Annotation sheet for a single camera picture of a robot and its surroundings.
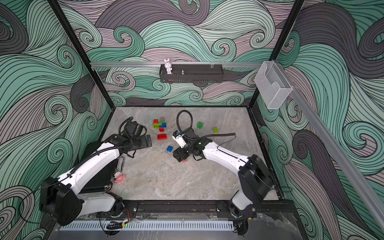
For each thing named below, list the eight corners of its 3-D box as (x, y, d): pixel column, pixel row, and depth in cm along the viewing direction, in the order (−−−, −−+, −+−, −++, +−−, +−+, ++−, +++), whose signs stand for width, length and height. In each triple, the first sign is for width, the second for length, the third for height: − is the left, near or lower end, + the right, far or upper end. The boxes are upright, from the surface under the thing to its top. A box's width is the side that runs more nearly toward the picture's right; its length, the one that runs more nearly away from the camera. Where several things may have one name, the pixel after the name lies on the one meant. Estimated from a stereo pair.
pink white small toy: (114, 183, 84) (112, 181, 81) (117, 173, 87) (115, 171, 85) (123, 183, 84) (121, 181, 81) (126, 173, 87) (124, 171, 85)
